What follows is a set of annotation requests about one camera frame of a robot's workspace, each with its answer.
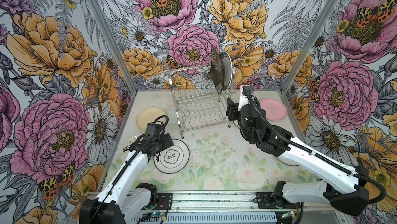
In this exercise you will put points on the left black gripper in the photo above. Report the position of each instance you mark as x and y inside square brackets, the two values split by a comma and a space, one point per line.
[167, 141]

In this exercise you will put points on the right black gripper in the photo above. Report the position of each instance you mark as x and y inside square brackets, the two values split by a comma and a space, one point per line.
[231, 109]

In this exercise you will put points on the white plate black rim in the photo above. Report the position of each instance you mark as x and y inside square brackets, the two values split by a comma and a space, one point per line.
[174, 158]

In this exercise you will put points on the chrome wire dish rack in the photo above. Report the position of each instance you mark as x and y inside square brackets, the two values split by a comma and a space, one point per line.
[198, 103]

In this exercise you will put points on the black square floral plate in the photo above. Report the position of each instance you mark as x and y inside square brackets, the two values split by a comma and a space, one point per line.
[217, 70]

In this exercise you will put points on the white plate green red rim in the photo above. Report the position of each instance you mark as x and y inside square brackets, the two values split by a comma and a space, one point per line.
[228, 69]

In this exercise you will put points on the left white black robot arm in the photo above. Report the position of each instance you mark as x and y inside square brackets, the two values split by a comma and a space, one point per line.
[113, 205]

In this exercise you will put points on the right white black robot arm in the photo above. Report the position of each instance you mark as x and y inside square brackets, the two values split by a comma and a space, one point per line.
[347, 189]

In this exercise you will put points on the white plate orange sunburst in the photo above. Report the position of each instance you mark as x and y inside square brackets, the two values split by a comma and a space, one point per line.
[237, 124]

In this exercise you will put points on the white plate with black drawing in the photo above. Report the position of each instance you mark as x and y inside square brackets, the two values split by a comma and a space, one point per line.
[129, 143]

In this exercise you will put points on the pink round plate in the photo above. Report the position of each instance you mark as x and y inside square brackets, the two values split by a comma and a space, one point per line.
[275, 109]

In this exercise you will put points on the cream round plate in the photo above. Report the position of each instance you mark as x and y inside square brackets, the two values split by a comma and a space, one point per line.
[147, 116]

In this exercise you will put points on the white plate red characters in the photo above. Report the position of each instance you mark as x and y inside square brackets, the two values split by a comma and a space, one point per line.
[287, 162]

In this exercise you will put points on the green circuit board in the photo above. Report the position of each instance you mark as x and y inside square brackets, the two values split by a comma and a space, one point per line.
[154, 215]

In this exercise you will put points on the white vented panel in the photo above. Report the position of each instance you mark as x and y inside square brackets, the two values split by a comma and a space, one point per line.
[215, 218]

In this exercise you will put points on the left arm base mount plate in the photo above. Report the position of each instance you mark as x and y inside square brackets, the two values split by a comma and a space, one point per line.
[161, 201]

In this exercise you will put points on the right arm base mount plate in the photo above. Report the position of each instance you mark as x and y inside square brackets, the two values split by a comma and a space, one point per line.
[269, 200]

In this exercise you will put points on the aluminium front rail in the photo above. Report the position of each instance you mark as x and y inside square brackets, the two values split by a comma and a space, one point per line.
[218, 201]

